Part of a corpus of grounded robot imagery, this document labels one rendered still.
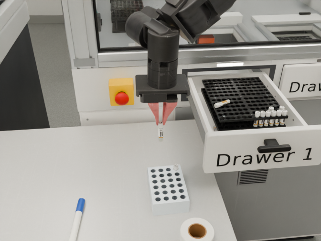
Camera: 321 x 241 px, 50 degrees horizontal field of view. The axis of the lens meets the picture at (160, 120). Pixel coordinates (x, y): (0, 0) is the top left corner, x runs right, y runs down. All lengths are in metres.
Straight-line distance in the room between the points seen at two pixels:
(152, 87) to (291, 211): 1.08
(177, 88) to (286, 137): 0.30
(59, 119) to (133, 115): 1.51
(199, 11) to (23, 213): 0.59
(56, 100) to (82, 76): 1.79
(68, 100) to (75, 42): 1.81
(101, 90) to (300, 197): 0.93
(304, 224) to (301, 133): 0.91
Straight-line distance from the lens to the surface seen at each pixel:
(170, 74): 0.64
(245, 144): 0.81
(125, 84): 1.01
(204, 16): 0.64
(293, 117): 0.97
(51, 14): 4.56
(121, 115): 1.11
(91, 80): 1.05
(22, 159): 1.03
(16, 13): 1.80
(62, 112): 2.66
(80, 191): 0.89
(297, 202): 1.58
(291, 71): 1.14
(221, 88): 1.02
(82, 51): 1.02
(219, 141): 0.78
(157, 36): 0.61
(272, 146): 0.80
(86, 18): 0.99
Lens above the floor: 1.38
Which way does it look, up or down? 34 degrees down
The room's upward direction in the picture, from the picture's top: straight up
